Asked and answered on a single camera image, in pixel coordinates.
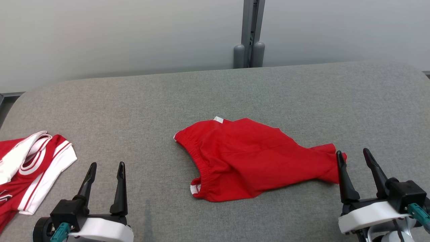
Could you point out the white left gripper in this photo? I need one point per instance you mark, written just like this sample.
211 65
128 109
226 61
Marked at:
104 232

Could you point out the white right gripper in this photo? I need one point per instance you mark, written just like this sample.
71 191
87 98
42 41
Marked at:
369 215

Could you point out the red and white shirt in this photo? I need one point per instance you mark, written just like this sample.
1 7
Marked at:
37 168

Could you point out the red shorts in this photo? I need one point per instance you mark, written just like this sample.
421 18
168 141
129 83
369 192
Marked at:
255 158

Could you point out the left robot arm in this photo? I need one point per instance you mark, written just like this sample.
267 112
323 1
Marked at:
42 230

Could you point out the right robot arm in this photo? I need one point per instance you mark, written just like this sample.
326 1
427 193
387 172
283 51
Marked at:
393 237

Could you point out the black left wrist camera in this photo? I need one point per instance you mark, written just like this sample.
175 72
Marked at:
67 210

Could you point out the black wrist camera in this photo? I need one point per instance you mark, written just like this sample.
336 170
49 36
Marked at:
67 210
408 195

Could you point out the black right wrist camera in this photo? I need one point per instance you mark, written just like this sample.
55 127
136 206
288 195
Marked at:
408 195

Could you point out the teal left camera plug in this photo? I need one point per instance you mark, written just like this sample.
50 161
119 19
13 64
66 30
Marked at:
60 232

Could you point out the teal camera plug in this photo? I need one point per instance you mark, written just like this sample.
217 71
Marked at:
420 213
60 232

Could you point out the teal right camera plug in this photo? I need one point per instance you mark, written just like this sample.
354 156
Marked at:
420 213

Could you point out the grey partition post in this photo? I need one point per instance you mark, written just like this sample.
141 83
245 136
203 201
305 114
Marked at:
242 33
258 33

